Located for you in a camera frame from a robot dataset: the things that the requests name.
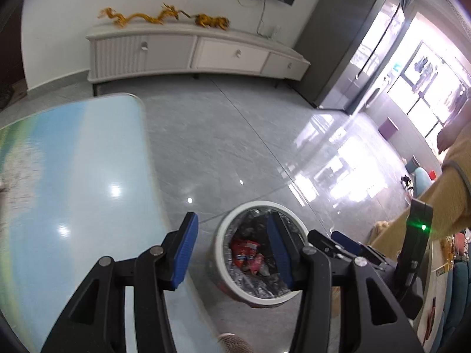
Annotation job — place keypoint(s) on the person's right forearm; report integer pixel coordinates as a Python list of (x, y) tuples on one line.
[(449, 198)]

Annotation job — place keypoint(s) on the white round waste bin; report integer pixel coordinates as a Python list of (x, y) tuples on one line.
[(228, 283)]

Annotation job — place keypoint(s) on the grey refrigerator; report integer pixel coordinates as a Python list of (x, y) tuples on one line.
[(331, 44)]

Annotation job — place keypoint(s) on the golden tiger figurine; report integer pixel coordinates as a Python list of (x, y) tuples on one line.
[(211, 21)]

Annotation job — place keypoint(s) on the teal seat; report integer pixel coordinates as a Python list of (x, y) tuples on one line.
[(422, 180)]

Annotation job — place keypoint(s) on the golden dragon figurine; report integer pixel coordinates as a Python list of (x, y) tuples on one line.
[(140, 17)]

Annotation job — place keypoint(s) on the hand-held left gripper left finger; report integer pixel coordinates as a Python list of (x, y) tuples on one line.
[(184, 250)]

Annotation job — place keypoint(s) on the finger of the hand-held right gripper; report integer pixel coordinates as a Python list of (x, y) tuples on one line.
[(322, 242), (346, 241)]

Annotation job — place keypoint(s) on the red triangular snack packet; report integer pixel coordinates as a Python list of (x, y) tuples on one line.
[(244, 253)]

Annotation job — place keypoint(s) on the white television stand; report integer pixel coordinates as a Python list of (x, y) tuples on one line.
[(165, 53)]

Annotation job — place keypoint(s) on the grey fuzzy round object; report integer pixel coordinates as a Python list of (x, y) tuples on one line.
[(235, 343)]

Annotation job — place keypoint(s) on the brown door mat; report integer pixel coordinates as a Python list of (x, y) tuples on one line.
[(14, 95)]

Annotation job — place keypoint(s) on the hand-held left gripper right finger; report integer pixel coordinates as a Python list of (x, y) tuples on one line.
[(280, 250)]

